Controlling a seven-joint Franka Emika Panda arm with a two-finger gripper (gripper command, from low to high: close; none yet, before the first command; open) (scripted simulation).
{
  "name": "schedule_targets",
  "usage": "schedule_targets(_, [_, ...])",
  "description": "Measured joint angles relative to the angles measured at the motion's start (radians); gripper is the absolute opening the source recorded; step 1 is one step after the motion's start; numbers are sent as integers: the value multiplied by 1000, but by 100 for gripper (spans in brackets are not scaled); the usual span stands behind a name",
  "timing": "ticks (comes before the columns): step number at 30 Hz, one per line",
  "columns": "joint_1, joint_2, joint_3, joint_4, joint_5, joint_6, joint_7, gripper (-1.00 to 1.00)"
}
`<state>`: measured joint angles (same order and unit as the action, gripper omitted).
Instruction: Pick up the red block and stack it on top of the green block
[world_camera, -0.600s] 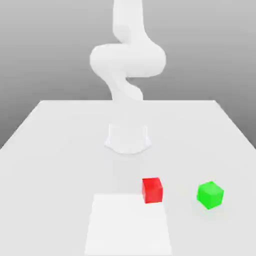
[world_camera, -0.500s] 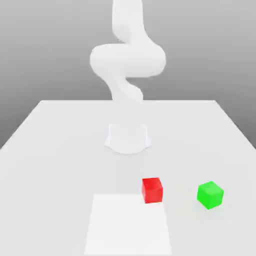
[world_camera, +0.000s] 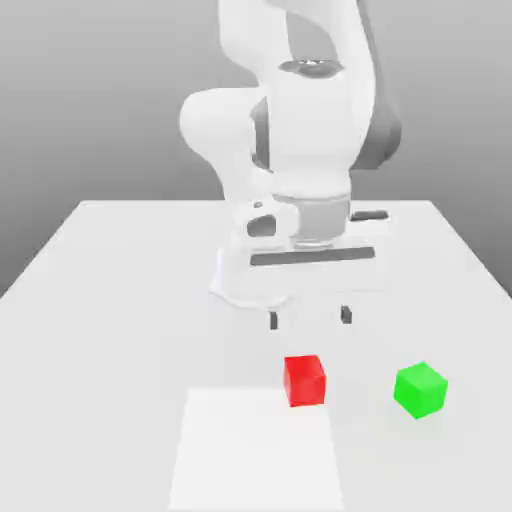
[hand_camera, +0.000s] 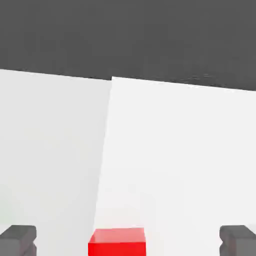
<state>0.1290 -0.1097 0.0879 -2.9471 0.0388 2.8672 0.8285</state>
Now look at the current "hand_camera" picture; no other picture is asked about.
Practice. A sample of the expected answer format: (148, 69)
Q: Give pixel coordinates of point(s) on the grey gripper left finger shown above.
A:
(17, 240)

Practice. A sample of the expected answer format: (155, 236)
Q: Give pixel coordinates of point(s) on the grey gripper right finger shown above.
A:
(238, 241)

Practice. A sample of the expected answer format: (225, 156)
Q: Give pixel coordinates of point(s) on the small red cube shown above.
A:
(117, 245)

